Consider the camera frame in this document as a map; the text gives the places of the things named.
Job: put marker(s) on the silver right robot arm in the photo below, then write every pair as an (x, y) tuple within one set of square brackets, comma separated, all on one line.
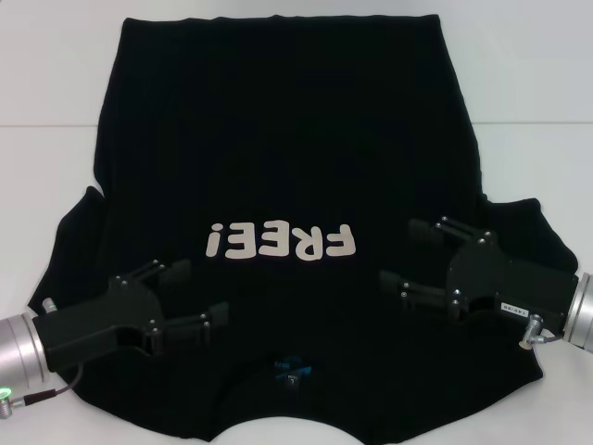
[(581, 310)]

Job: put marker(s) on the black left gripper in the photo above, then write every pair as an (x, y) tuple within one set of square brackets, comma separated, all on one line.
[(92, 324)]

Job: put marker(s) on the black shirt with FREE print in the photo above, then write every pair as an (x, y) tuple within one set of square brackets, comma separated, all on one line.
[(287, 139)]

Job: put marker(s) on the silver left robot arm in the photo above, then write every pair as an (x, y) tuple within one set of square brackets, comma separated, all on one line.
[(18, 352)]

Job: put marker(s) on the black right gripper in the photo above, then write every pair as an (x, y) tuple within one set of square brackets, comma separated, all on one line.
[(509, 283)]

